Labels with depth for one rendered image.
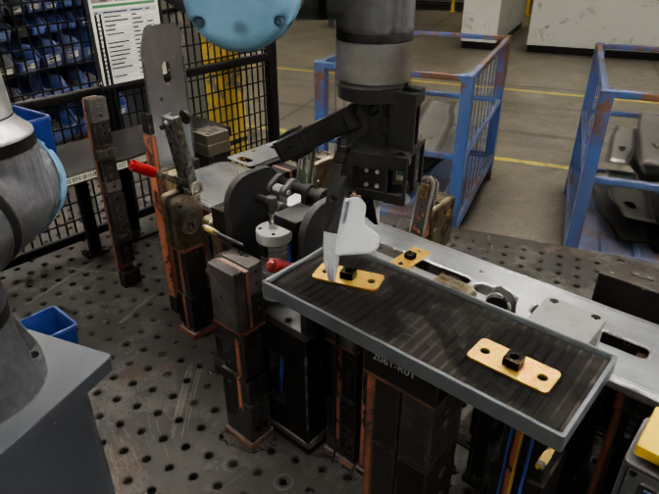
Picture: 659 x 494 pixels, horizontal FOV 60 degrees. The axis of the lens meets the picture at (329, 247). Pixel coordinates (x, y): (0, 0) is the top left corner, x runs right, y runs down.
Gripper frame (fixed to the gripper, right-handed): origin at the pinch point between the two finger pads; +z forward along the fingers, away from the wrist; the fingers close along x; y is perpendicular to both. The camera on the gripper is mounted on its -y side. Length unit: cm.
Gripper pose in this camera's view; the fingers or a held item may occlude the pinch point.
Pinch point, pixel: (349, 250)
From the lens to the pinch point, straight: 68.5
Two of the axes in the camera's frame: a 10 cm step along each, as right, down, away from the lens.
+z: 0.0, 8.7, 4.9
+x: 3.9, -4.5, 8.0
